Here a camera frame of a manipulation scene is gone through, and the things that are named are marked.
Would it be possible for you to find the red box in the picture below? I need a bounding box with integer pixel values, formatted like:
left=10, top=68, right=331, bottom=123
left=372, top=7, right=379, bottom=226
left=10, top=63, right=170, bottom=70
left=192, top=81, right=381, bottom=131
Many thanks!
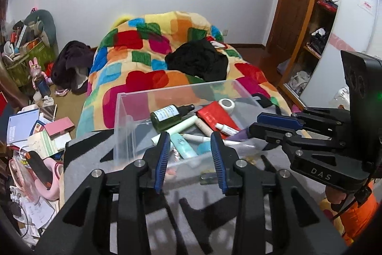
left=196, top=101, right=240, bottom=131

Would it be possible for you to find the green storage basket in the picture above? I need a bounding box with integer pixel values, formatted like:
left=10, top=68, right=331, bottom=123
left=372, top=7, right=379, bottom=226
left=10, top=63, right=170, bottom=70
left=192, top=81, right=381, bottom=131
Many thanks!
left=3, top=41, right=56, bottom=87

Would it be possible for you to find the blue white booklet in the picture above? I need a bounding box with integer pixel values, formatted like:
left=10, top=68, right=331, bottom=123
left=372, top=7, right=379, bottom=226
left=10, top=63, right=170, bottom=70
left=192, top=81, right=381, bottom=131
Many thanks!
left=6, top=109, right=39, bottom=145

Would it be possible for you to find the pink rabbit figurine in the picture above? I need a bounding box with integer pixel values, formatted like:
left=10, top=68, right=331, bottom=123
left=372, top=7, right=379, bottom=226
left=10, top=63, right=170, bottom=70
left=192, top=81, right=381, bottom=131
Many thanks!
left=28, top=57, right=53, bottom=98

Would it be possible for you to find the clear plastic storage box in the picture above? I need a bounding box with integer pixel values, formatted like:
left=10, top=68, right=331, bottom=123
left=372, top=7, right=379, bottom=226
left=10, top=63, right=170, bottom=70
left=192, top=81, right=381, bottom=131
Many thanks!
left=113, top=80, right=265, bottom=166

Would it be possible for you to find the wooden shelf unit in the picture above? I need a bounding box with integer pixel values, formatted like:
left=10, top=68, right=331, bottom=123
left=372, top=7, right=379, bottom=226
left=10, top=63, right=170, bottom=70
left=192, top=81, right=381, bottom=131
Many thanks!
left=278, top=0, right=339, bottom=109

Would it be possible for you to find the white tape roll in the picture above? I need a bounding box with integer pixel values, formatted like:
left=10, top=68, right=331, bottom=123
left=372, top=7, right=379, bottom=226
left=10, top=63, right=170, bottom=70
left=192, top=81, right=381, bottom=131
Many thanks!
left=218, top=98, right=236, bottom=115

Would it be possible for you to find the white gold pen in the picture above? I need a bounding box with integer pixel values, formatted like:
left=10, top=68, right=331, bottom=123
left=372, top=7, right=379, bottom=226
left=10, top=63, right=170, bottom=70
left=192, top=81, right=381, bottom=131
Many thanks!
left=181, top=133, right=255, bottom=147

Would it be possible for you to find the pale green tube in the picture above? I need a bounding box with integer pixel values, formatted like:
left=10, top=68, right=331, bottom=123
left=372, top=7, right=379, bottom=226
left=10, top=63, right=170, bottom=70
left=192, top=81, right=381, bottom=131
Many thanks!
left=151, top=115, right=198, bottom=146

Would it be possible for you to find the light blue bottle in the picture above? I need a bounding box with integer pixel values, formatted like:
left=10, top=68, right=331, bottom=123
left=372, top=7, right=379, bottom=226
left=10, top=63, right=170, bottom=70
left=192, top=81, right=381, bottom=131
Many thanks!
left=170, top=133, right=197, bottom=159

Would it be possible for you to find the beige cosmetic tube white cap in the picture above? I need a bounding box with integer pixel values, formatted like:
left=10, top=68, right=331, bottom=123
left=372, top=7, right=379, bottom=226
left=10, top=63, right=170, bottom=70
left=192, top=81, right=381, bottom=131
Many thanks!
left=195, top=118, right=214, bottom=137

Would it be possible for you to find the colourful patchwork quilt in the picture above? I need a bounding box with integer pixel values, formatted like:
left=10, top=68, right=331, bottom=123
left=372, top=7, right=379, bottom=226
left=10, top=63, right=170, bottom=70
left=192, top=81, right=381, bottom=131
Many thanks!
left=76, top=11, right=291, bottom=136

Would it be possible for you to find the dark purple clothes pile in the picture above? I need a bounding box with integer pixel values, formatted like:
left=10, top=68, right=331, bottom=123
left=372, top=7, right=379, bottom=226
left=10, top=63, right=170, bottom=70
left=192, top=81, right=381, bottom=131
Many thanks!
left=51, top=41, right=95, bottom=95

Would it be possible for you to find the pink small book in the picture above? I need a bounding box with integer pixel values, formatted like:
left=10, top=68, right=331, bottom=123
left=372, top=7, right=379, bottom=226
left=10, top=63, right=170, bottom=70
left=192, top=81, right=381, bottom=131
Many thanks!
left=44, top=117, right=74, bottom=137

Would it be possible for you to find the purple spray bottle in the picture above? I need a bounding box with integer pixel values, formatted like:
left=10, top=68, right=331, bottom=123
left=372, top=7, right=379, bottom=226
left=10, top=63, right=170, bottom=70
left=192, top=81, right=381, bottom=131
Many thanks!
left=227, top=128, right=249, bottom=142

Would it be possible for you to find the small white tube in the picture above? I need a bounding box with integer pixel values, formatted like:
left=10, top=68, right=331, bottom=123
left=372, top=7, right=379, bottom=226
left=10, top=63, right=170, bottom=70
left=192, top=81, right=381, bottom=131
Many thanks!
left=215, top=123, right=239, bottom=136

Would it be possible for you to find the green square small box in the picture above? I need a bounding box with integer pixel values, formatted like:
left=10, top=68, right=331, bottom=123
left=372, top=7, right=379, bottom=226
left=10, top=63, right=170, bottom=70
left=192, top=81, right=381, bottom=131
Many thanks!
left=199, top=172, right=218, bottom=185

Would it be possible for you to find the dark green spray bottle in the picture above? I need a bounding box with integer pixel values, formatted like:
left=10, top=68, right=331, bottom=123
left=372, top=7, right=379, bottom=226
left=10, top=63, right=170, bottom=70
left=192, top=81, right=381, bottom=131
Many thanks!
left=150, top=104, right=195, bottom=132

